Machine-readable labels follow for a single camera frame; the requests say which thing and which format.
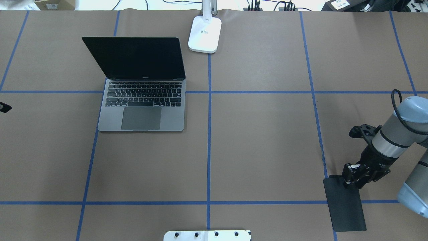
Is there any black mouse pad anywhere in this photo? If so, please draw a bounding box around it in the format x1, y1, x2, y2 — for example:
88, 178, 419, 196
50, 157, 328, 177
323, 175, 367, 232

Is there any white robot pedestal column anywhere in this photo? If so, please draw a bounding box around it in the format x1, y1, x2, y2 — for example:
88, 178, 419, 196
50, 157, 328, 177
163, 230, 252, 241

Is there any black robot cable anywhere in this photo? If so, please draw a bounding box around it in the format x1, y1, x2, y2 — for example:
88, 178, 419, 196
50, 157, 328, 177
391, 89, 428, 136

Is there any grey laptop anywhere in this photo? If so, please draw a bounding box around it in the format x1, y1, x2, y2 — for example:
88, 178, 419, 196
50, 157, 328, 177
82, 36, 186, 132

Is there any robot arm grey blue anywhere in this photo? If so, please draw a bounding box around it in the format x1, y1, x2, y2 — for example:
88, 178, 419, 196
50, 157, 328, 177
342, 89, 427, 218

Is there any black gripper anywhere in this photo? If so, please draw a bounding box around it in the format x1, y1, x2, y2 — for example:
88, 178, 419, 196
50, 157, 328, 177
341, 145, 397, 189

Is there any white desk lamp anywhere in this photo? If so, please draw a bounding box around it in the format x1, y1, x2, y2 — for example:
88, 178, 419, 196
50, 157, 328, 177
188, 0, 222, 54

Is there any cardboard box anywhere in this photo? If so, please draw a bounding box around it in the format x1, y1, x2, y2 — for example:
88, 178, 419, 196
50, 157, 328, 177
34, 0, 76, 10

